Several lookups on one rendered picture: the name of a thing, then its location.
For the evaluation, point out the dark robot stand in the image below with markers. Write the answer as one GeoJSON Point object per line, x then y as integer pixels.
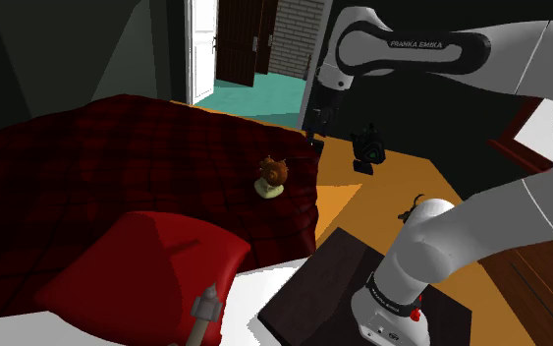
{"type": "Point", "coordinates": [314, 287]}

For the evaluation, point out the small black figure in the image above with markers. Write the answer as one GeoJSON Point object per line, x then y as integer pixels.
{"type": "Point", "coordinates": [407, 211]}

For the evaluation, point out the brown snail figure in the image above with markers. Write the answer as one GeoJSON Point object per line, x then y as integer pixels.
{"type": "Point", "coordinates": [272, 177]}

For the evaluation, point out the brown wooden furniture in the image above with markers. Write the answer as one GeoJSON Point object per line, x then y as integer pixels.
{"type": "Point", "coordinates": [539, 292]}

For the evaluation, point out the white door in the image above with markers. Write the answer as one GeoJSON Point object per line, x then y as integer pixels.
{"type": "Point", "coordinates": [203, 48]}

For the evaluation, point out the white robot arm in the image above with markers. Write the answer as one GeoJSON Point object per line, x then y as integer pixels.
{"type": "Point", "coordinates": [534, 206]}

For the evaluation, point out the black device with green triangle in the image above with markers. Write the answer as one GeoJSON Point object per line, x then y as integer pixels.
{"type": "Point", "coordinates": [368, 146]}

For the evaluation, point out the red framed mirror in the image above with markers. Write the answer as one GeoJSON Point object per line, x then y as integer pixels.
{"type": "Point", "coordinates": [530, 134]}

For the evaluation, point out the dark brown wooden door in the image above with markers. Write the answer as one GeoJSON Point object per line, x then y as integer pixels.
{"type": "Point", "coordinates": [240, 40]}

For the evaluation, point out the bed with red plaid blanket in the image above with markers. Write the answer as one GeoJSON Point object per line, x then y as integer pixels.
{"type": "Point", "coordinates": [89, 158]}

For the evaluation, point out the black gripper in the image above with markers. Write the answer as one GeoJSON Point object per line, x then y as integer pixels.
{"type": "Point", "coordinates": [326, 117]}

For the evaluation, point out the red pillow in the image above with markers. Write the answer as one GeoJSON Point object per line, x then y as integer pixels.
{"type": "Point", "coordinates": [137, 278]}

